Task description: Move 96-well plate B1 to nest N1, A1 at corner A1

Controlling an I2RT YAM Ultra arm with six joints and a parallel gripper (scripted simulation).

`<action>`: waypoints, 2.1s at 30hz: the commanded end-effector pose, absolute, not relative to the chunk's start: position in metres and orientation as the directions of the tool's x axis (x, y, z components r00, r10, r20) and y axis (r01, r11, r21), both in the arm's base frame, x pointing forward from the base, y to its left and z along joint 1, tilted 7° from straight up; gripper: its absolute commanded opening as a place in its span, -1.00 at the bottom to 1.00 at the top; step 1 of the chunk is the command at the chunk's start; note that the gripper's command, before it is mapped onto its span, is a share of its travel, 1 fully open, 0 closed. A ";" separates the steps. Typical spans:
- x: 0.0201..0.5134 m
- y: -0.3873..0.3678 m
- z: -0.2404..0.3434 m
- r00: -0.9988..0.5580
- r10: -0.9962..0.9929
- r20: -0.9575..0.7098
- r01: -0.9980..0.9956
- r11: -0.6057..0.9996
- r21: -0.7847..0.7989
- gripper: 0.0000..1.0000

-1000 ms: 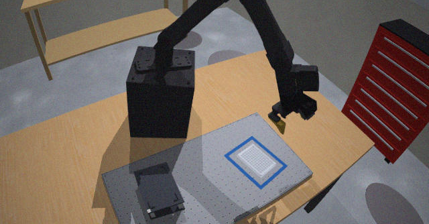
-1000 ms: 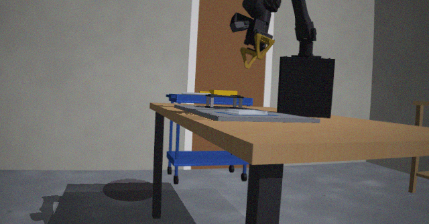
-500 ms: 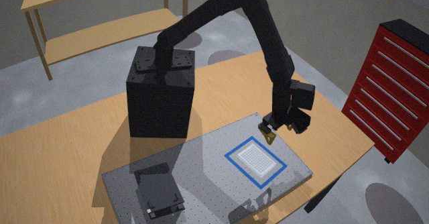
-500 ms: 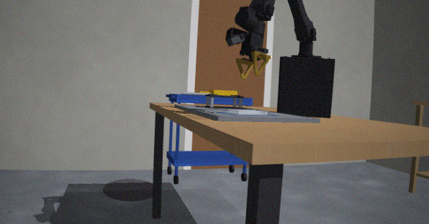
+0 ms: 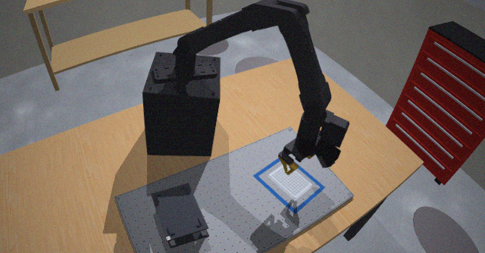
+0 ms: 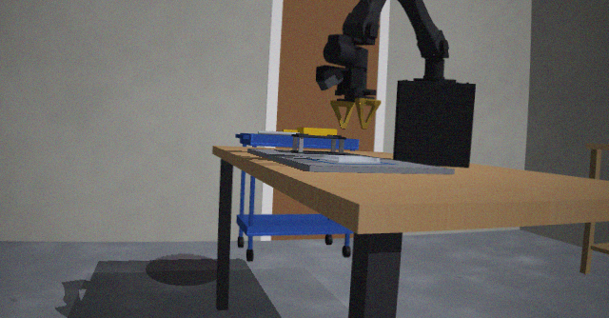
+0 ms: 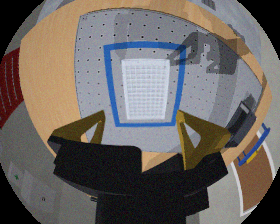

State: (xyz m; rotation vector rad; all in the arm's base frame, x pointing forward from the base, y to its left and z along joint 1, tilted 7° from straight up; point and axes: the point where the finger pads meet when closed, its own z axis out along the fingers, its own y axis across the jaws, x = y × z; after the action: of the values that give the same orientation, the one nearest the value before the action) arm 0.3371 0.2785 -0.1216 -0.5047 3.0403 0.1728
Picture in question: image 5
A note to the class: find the white well plate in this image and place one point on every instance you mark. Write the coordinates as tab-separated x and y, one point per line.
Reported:
295	187

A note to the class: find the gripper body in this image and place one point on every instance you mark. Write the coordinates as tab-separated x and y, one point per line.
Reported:
291	148

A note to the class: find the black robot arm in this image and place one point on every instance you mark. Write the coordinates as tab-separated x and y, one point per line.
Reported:
315	92

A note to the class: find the blue tape outline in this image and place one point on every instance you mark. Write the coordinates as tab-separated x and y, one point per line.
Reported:
281	199

